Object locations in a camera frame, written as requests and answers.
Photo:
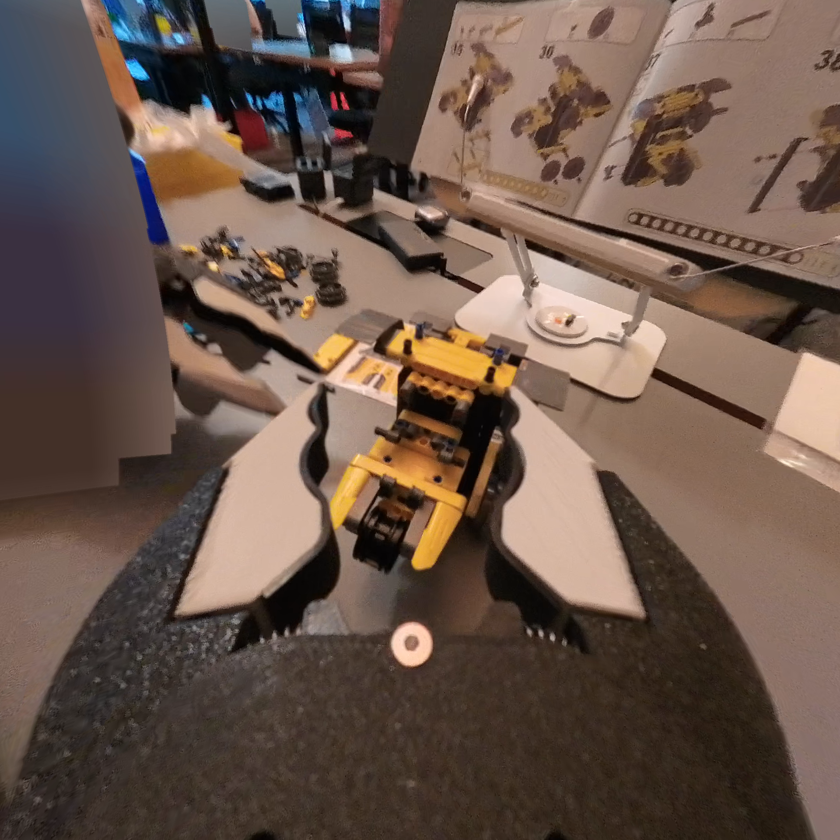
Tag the pile of small brick parts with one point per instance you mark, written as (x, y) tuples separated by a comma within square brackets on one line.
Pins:
[(275, 266)]

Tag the crumpled clear plastic bags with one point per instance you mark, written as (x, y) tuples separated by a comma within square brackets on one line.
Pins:
[(190, 131)]

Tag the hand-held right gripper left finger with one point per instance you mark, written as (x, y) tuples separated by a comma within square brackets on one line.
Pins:
[(262, 525)]

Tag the small silver device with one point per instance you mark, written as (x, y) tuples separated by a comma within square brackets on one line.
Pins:
[(431, 218)]

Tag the white book stand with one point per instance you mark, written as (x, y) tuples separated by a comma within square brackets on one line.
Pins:
[(610, 358)]

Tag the clear plastic bag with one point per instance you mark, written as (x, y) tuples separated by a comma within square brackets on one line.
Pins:
[(797, 459)]

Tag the yellow sticker sheet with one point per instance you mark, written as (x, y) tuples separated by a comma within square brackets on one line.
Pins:
[(358, 377)]

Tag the black plastic holder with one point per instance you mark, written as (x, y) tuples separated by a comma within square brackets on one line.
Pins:
[(355, 180), (310, 177)]

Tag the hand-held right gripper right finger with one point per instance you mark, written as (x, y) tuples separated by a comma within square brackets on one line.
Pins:
[(564, 531)]

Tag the large yellow box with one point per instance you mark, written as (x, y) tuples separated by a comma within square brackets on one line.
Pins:
[(190, 174)]

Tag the white card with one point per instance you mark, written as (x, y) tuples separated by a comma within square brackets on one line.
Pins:
[(810, 407)]

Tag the long brown desk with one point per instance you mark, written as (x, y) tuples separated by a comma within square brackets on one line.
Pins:
[(295, 56)]

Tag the black flat device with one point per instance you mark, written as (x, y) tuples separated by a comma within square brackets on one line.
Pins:
[(413, 243)]

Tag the yellow toy brick vehicle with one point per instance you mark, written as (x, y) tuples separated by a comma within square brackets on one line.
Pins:
[(436, 374)]

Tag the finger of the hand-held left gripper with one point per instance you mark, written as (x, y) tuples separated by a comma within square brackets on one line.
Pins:
[(243, 308), (216, 380)]

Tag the small black case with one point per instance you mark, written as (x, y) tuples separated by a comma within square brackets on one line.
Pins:
[(266, 187)]

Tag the flat yellow brick panel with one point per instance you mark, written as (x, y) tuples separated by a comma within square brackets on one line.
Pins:
[(334, 351)]

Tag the open instruction booklet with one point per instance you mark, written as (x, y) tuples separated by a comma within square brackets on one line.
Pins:
[(689, 118)]

